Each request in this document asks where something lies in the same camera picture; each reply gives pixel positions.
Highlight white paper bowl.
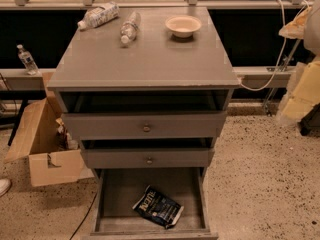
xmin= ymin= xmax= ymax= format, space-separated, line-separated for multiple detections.
xmin=165 ymin=15 xmax=202 ymax=38

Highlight clear water bottle lying centre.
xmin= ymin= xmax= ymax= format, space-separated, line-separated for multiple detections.
xmin=120 ymin=11 xmax=141 ymax=45

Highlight blue chip bag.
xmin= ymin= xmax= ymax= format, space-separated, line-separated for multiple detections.
xmin=132 ymin=186 xmax=184 ymax=229

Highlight grey middle drawer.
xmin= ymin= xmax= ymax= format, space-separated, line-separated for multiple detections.
xmin=81 ymin=138 xmax=214 ymax=169

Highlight white labelled bottle lying left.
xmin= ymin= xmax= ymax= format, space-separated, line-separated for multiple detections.
xmin=77 ymin=2 xmax=120 ymax=30

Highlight black floor cable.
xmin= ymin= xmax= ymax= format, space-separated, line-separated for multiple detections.
xmin=68 ymin=190 xmax=99 ymax=240

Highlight grey drawer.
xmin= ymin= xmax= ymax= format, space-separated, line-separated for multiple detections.
xmin=81 ymin=168 xmax=218 ymax=240
xmin=62 ymin=112 xmax=226 ymax=140
xmin=81 ymin=138 xmax=214 ymax=169

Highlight white cable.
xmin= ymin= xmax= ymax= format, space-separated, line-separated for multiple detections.
xmin=237 ymin=0 xmax=311 ymax=92

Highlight white shoe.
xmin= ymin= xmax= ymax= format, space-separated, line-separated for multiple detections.
xmin=0 ymin=179 xmax=12 ymax=197

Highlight grey top drawer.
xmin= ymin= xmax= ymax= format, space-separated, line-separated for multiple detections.
xmin=62 ymin=112 xmax=226 ymax=140

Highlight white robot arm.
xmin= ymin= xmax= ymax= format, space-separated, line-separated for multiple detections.
xmin=276 ymin=0 xmax=320 ymax=125

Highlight grey drawer cabinet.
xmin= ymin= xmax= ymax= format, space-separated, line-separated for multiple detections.
xmin=46 ymin=6 xmax=242 ymax=240

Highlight snack items in box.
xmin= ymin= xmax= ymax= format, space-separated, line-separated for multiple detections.
xmin=56 ymin=118 xmax=79 ymax=150

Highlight grey bottom drawer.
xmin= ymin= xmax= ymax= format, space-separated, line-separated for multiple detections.
xmin=81 ymin=168 xmax=218 ymax=240

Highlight standing water bottle on ledge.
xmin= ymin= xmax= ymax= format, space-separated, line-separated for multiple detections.
xmin=17 ymin=44 xmax=38 ymax=75

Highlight metal tripod stand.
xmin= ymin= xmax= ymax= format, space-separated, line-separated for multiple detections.
xmin=262 ymin=39 xmax=301 ymax=116

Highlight open cardboard box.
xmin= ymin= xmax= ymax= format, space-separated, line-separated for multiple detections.
xmin=3 ymin=71 xmax=95 ymax=188

